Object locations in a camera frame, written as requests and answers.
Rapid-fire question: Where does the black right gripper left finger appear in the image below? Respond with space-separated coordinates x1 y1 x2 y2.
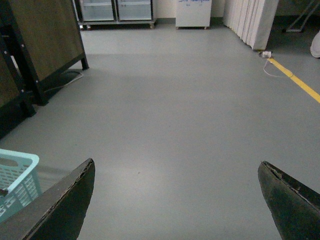
0 158 96 240

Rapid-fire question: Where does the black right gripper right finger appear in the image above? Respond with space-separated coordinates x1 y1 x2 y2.
257 161 320 240

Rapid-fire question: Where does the light blue plastic basket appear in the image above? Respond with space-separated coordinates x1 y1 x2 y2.
0 149 42 222

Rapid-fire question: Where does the yellow floor tape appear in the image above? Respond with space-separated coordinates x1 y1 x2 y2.
263 58 320 103

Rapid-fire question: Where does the white folding partition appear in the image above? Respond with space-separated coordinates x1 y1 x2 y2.
223 0 279 51

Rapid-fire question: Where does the glass door display fridge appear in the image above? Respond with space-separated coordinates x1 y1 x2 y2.
73 0 157 30

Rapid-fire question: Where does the white chest freezer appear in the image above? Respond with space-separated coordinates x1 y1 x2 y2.
175 0 212 30

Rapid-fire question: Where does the white cable on floor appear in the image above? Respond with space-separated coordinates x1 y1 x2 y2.
263 57 294 78

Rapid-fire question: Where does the wooden panel black frame shelf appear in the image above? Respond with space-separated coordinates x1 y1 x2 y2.
0 0 90 140

